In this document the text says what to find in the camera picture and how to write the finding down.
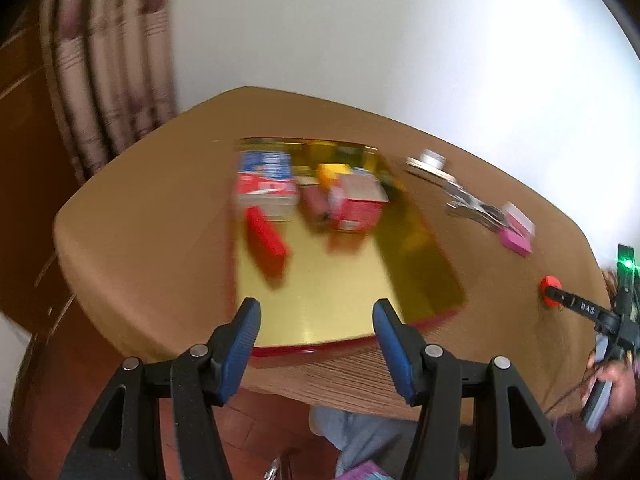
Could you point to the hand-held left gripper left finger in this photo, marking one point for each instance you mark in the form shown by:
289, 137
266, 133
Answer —
240, 355

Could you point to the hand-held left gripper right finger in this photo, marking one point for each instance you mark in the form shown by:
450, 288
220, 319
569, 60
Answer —
395, 355

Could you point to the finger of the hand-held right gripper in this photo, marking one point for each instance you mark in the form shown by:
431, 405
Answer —
582, 306

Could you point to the red rounded piece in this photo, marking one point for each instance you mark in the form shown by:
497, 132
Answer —
544, 285

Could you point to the red tin box gold interior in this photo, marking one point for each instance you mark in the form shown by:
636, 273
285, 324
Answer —
340, 300

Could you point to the magenta block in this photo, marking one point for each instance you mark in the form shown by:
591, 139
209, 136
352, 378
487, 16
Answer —
515, 244

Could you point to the clear pink plastic box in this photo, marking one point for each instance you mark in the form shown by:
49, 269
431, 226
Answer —
517, 216

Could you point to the red rectangular block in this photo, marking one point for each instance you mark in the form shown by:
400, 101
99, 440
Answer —
265, 240

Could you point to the small red cardboard box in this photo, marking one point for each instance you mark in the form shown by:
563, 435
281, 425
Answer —
357, 200

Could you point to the small maroon block tan top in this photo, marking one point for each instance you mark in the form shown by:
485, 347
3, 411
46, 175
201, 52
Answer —
312, 202

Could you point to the clear plastic box blue-red label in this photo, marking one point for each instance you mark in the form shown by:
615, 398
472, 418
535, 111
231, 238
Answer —
262, 175

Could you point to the yellow striped cube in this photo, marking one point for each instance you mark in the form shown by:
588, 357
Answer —
330, 172

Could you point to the white zigzag cube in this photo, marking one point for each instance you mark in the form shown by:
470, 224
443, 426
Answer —
432, 158

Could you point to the person's right hand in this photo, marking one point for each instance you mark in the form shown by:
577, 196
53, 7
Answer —
627, 395

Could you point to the person's jeans leg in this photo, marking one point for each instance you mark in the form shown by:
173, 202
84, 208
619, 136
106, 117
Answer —
370, 440

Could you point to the purple patterned clothing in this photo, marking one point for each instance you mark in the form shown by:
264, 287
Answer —
367, 472

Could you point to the brown wooden door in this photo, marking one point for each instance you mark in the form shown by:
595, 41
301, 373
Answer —
30, 160

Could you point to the beige leaf-print curtain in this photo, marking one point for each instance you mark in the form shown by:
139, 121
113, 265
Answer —
115, 60

